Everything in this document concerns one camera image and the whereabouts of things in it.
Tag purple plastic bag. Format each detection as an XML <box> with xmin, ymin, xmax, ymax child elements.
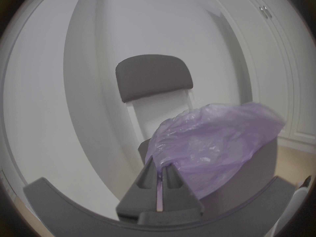
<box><xmin>145</xmin><ymin>102</ymin><xmax>286</xmax><ymax>211</ymax></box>

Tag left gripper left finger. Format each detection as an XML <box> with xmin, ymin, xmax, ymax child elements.
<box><xmin>117</xmin><ymin>157</ymin><xmax>158</xmax><ymax>219</ymax></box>

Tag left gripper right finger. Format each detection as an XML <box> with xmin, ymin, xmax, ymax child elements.
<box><xmin>162</xmin><ymin>164</ymin><xmax>205</xmax><ymax>217</ymax></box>

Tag white wardrobe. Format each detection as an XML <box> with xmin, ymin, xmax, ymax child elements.
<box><xmin>199</xmin><ymin>0</ymin><xmax>316</xmax><ymax>154</ymax></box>

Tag white chair grey cushions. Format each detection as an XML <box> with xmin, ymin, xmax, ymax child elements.
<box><xmin>116</xmin><ymin>54</ymin><xmax>279</xmax><ymax>200</ymax></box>

